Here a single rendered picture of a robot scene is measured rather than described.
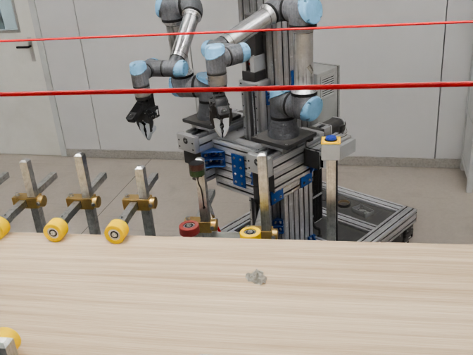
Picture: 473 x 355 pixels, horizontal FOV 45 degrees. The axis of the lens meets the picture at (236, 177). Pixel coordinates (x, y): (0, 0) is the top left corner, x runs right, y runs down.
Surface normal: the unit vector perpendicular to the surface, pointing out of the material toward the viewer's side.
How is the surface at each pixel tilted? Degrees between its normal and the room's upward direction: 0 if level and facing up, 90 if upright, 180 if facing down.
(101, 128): 90
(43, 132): 90
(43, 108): 90
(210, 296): 0
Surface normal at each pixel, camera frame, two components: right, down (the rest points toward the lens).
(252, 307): -0.07, -0.90
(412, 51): -0.24, 0.42
